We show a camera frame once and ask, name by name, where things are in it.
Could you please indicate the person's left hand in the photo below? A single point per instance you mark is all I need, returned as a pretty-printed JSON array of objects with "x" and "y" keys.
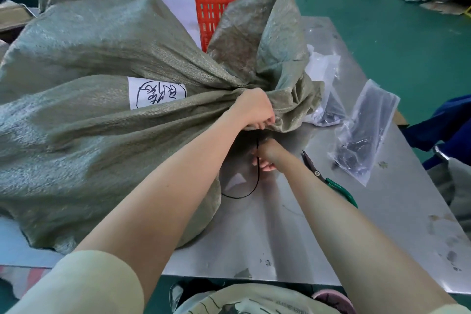
[{"x": 255, "y": 107}]

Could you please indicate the person's right hand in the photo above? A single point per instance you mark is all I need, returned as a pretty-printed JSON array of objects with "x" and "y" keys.
[{"x": 274, "y": 155}]

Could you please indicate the black cable tie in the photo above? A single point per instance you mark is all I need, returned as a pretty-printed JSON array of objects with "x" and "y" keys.
[{"x": 258, "y": 177}]

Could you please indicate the grey-green woven sack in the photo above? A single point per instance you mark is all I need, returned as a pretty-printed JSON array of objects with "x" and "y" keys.
[{"x": 92, "y": 141}]

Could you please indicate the person's left forearm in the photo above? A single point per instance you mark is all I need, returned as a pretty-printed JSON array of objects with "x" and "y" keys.
[{"x": 165, "y": 196}]

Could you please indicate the person's right forearm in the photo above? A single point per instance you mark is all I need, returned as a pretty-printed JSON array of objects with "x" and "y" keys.
[{"x": 349, "y": 236}]

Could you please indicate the clear and white plastic bag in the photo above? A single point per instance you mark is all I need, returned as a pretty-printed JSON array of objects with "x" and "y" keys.
[{"x": 320, "y": 63}]

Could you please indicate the clear bag of black ties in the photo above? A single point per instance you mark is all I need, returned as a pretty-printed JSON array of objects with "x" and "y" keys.
[{"x": 364, "y": 129}]

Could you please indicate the person's cream shirt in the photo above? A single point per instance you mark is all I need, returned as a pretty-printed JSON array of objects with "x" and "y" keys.
[{"x": 92, "y": 288}]

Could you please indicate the white handwritten paper label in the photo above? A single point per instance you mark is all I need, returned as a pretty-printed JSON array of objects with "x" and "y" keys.
[{"x": 134, "y": 89}]

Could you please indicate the dark blue cloth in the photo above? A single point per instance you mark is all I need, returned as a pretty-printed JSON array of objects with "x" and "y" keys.
[{"x": 449, "y": 122}]

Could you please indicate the grey sack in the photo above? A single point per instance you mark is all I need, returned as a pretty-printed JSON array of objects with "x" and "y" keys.
[{"x": 460, "y": 192}]

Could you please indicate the flat cardboard sheet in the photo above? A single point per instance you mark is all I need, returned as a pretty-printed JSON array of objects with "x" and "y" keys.
[{"x": 441, "y": 8}]

